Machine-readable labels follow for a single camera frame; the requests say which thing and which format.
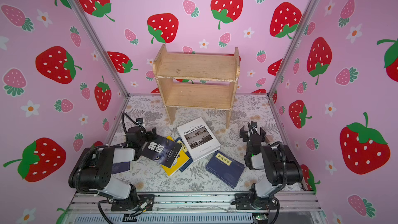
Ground small brown block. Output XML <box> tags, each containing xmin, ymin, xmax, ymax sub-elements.
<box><xmin>265</xmin><ymin>135</ymin><xmax>274</xmax><ymax>144</ymax></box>

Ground black wolf cover book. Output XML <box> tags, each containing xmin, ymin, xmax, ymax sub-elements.
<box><xmin>141</xmin><ymin>135</ymin><xmax>182</xmax><ymax>168</ymax></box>

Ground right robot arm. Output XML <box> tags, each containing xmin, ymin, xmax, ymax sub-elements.
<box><xmin>235</xmin><ymin>121</ymin><xmax>303</xmax><ymax>209</ymax></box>

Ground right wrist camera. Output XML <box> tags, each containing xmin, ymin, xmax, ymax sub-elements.
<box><xmin>250</xmin><ymin>121</ymin><xmax>258</xmax><ymax>130</ymax></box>

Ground blue book middle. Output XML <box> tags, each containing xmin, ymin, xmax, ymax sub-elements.
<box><xmin>175</xmin><ymin>138</ymin><xmax>193</xmax><ymax>172</ymax></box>

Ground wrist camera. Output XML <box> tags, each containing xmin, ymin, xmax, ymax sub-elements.
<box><xmin>136</xmin><ymin>118</ymin><xmax>144</xmax><ymax>125</ymax></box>
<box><xmin>250</xmin><ymin>121</ymin><xmax>258</xmax><ymax>130</ymax></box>

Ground blue book right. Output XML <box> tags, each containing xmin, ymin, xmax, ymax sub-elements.
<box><xmin>205</xmin><ymin>151</ymin><xmax>245</xmax><ymax>189</ymax></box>

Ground wooden two-tier shelf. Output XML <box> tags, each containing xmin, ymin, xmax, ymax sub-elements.
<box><xmin>152</xmin><ymin>45</ymin><xmax>240</xmax><ymax>129</ymax></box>

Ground yellow cartoon cover book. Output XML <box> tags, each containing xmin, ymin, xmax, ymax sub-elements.
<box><xmin>161</xmin><ymin>148</ymin><xmax>188</xmax><ymax>176</ymax></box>

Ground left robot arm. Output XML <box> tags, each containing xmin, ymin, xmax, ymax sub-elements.
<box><xmin>68</xmin><ymin>126</ymin><xmax>157</xmax><ymax>211</ymax></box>

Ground white hardcover book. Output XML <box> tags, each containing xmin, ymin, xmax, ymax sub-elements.
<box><xmin>177</xmin><ymin>117</ymin><xmax>221</xmax><ymax>162</ymax></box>

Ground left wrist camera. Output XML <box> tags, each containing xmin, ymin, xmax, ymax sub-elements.
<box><xmin>136</xmin><ymin>118</ymin><xmax>144</xmax><ymax>125</ymax></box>

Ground dark purple book left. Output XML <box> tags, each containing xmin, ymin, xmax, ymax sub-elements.
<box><xmin>112</xmin><ymin>162</ymin><xmax>131</xmax><ymax>175</ymax></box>

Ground blue book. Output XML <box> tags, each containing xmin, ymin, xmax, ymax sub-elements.
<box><xmin>175</xmin><ymin>138</ymin><xmax>193</xmax><ymax>172</ymax></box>
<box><xmin>205</xmin><ymin>151</ymin><xmax>245</xmax><ymax>189</ymax></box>

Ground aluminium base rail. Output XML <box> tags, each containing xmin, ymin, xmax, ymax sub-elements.
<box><xmin>62</xmin><ymin>191</ymin><xmax>327</xmax><ymax>224</ymax></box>

